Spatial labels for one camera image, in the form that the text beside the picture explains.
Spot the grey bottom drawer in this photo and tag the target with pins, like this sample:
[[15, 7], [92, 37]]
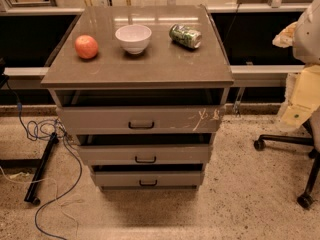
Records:
[[148, 179]]

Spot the grey drawer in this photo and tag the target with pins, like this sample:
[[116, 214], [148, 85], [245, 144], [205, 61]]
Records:
[[141, 120], [148, 179], [144, 154]]

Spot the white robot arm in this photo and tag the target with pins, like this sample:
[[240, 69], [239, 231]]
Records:
[[304, 38]]

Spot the grey top drawer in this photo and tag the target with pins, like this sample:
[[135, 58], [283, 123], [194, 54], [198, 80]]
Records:
[[141, 120]]

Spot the grey drawer cabinet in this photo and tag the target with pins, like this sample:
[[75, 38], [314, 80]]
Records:
[[165, 74]]

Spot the grey middle drawer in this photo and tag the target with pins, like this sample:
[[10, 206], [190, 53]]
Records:
[[144, 154]]

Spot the white bowl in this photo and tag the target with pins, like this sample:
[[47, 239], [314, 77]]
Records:
[[134, 39]]

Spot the green soda can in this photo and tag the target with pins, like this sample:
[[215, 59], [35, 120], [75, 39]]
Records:
[[186, 36]]

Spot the red apple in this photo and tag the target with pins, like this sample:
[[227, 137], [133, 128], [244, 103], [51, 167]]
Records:
[[86, 47]]

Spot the black wheeled stand leg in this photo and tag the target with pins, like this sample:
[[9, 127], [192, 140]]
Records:
[[38, 165]]

